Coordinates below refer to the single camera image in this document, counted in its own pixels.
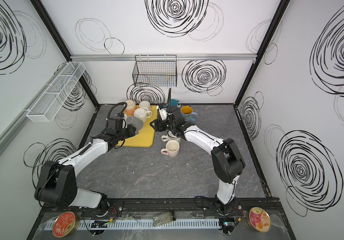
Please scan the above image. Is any red round tin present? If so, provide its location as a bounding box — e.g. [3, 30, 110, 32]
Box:
[52, 212, 79, 238]

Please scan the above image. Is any white slotted cable duct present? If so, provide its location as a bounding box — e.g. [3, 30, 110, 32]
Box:
[44, 218, 221, 232]

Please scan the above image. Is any black corrugated cable left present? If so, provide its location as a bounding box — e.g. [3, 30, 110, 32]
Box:
[105, 101, 128, 121]

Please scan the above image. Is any clear plastic packet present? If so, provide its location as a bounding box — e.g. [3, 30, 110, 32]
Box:
[153, 211, 176, 227]

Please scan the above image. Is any beige mug back left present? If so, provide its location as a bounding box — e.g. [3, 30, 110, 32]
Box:
[125, 100, 136, 116]

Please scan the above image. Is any pink orange round tin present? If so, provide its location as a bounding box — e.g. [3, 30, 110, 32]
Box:
[246, 207, 272, 233]

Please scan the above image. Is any blue butterfly mug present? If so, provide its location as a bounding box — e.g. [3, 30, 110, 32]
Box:
[181, 106, 198, 122]

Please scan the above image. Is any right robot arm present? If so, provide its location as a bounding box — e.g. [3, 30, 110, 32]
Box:
[150, 104, 246, 214]

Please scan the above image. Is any black wire wall basket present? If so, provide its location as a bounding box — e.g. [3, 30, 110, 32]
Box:
[132, 55, 178, 88]

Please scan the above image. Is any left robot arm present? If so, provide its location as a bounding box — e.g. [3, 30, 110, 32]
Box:
[34, 118, 142, 217]

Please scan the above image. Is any white wire wall shelf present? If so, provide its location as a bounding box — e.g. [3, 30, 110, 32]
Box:
[26, 62, 85, 123]

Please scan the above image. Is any beige speckled mug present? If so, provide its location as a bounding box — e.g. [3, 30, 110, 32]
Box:
[162, 131, 181, 144]

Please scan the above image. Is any teal lidded white mug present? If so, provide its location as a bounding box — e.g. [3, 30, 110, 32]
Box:
[170, 99, 181, 108]

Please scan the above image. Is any yellow plastic tray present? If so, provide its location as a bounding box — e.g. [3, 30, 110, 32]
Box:
[123, 106, 158, 148]

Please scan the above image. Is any cream mug with handle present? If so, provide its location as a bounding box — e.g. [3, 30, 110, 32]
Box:
[134, 108, 153, 123]

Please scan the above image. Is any pink mug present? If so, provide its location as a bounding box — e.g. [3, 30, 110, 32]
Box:
[161, 140, 180, 158]

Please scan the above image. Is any black corrugated cable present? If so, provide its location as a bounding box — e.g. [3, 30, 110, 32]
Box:
[105, 101, 128, 121]
[166, 87, 173, 116]

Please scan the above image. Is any black corrugated cable right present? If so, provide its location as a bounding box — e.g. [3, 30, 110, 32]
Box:
[166, 87, 173, 116]

